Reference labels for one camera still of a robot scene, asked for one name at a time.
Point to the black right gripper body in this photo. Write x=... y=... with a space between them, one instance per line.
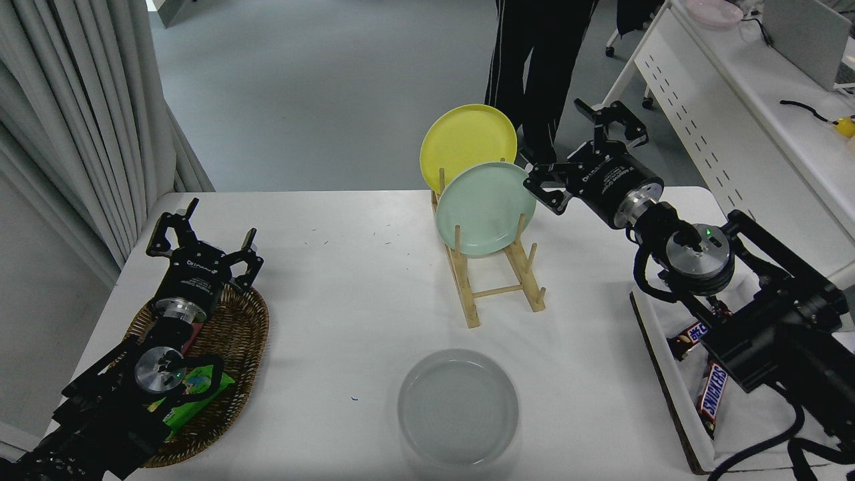
x=611 y=177

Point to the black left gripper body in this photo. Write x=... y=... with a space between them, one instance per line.
x=197 y=274

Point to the grey plate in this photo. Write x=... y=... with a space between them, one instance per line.
x=457 y=407

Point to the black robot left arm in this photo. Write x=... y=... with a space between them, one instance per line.
x=100 y=421

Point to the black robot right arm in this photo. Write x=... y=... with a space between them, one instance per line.
x=768 y=334

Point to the mint green plate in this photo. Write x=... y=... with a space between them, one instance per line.
x=484 y=207

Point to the yellow plate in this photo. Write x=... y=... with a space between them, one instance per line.
x=464 y=137

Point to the pink plate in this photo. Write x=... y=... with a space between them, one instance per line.
x=715 y=12

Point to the wooden plate rack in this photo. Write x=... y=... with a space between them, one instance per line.
x=471 y=314

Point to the red snack packet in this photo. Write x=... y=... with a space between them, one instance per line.
x=194 y=337

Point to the brown wicker basket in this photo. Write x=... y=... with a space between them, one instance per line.
x=240 y=334

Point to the person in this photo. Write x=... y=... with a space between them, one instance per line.
x=534 y=60

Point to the green snack packet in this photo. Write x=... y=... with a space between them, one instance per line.
x=197 y=391

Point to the white perforated desk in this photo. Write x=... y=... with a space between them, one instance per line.
x=755 y=73

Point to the grey curtain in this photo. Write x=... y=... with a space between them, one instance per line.
x=73 y=100

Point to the brown and blue snack bar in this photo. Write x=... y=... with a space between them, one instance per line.
x=688 y=339

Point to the grey laptop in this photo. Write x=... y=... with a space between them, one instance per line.
x=801 y=37

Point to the white tray with brown edge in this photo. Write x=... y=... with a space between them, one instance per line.
x=674 y=394

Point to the yellow round object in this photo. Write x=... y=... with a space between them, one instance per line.
x=846 y=125

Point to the brown Snickers bar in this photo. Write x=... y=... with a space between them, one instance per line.
x=711 y=397

